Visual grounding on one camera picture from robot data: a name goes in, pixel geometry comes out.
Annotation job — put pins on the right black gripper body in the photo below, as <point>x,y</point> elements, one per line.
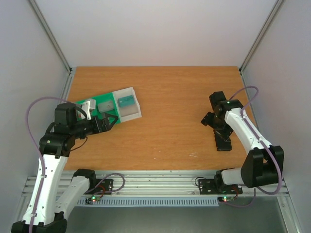
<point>222,140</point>

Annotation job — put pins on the green plastic tray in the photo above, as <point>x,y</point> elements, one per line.
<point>99,99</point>

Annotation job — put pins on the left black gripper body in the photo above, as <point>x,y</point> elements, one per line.
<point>94,129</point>

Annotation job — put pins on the right frame post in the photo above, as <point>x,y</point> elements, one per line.
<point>262,32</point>

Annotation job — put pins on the black card holder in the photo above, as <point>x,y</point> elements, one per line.
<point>222,145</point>

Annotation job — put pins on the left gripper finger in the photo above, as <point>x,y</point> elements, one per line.
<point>107,115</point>
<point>109,122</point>

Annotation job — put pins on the grey credit card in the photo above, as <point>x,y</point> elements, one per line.
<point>106,106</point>

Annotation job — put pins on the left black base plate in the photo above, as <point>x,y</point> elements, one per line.
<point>105,187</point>

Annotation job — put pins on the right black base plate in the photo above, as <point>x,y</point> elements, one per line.
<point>210,187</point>

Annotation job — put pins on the teal credit card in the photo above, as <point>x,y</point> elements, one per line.
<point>126,101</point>

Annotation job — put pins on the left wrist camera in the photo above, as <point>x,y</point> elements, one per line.
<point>88,106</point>

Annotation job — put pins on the frame post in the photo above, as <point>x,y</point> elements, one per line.
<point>34,6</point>
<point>262,32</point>

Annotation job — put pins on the clear plastic tray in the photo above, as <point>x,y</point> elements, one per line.
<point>130,112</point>

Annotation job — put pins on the red white card in tray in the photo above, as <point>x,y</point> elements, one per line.
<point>80,116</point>

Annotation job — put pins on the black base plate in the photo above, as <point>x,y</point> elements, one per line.
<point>210,187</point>
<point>105,187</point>

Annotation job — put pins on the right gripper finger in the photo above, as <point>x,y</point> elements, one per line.
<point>224,135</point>
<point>208,119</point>

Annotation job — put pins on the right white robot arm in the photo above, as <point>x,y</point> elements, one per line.
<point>264,161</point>

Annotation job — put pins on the left frame post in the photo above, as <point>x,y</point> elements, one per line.
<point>34,6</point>

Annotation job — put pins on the grey slotted cable duct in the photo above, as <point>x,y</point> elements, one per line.
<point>114,202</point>

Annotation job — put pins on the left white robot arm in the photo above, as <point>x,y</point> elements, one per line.
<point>45,213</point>

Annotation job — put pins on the aluminium rail frame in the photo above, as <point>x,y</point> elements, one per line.
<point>141,183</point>

